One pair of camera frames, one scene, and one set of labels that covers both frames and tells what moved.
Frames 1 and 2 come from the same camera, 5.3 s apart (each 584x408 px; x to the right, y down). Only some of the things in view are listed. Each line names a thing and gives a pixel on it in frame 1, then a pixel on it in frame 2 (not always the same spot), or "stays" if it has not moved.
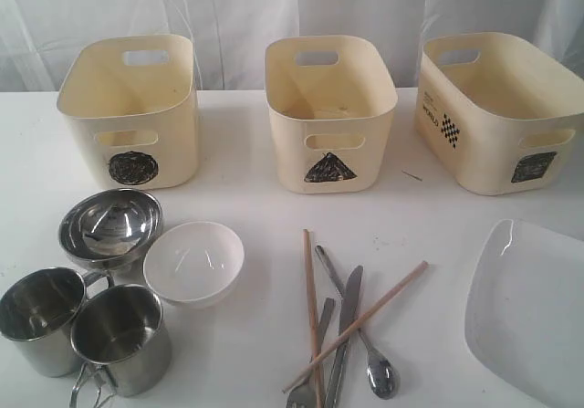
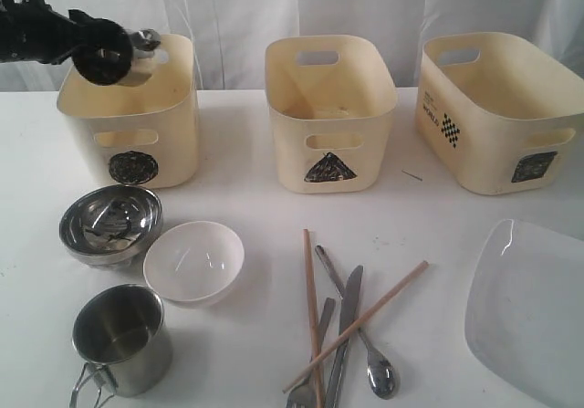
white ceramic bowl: (192, 265) stays
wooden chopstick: (318, 392) stays
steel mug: (36, 314) → (144, 42)
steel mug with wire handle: (119, 330) stays
